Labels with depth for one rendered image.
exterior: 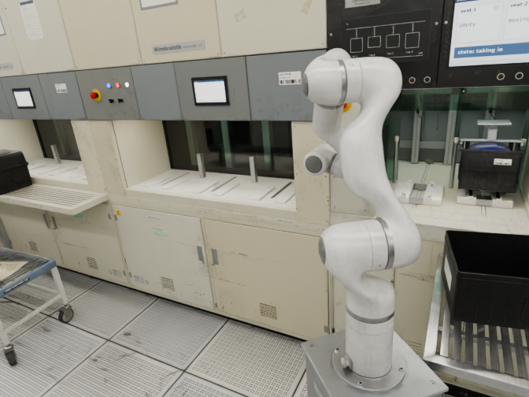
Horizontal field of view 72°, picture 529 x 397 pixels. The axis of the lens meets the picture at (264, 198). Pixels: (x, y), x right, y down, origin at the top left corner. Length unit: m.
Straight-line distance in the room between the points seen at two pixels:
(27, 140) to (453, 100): 3.29
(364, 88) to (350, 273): 0.42
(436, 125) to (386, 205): 1.58
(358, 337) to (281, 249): 0.98
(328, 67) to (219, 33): 0.96
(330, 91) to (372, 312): 0.52
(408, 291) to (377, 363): 0.80
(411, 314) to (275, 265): 0.69
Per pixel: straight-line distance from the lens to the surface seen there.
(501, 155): 1.78
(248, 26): 1.68
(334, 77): 0.87
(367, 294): 0.89
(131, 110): 2.17
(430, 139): 2.43
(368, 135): 0.85
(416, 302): 1.82
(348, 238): 0.82
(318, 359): 1.12
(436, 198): 1.80
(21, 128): 3.79
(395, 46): 1.48
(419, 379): 1.11
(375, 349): 1.00
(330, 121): 1.14
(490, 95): 1.98
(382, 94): 0.89
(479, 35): 1.46
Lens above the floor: 1.56
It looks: 21 degrees down
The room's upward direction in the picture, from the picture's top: 5 degrees counter-clockwise
